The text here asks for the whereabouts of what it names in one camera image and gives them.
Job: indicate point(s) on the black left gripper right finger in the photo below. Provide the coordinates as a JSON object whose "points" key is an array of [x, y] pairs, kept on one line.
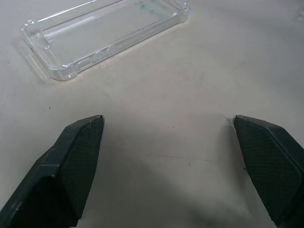
{"points": [[268, 161]]}

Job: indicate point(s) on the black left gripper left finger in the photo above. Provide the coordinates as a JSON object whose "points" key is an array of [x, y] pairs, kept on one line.
{"points": [[71, 166]]}

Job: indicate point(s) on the clear plastic phone case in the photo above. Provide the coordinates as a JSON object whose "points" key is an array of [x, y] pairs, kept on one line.
{"points": [[95, 38]]}

